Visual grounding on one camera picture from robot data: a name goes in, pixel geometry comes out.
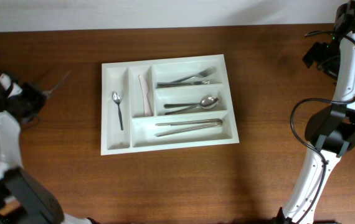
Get long-handled steel spoon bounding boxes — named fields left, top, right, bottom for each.
left=43, top=70, right=71, bottom=99

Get small steel teaspoon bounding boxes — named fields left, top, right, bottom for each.
left=112, top=91, right=124, bottom=131

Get white plastic knife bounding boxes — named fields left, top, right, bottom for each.
left=138, top=75, right=153, bottom=116

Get steel fork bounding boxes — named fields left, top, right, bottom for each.
left=172, top=66, right=217, bottom=83
left=156, top=80, right=211, bottom=88

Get steel spoon pointing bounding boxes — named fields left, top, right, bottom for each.
left=163, top=95, right=219, bottom=109

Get steel kitchen tongs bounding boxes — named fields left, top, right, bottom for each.
left=155, top=118, right=224, bottom=138

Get steel spoon pointing down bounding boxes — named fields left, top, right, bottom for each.
left=164, top=105, right=199, bottom=115

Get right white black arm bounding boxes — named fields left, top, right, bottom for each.
left=272, top=1, right=355, bottom=223

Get left black arm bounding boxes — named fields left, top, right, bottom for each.
left=0, top=70, right=95, bottom=224

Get white plastic cutlery tray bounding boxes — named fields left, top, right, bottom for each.
left=100, top=54, right=239, bottom=156

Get right black camera cable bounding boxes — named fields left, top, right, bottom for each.
left=289, top=30, right=355, bottom=224

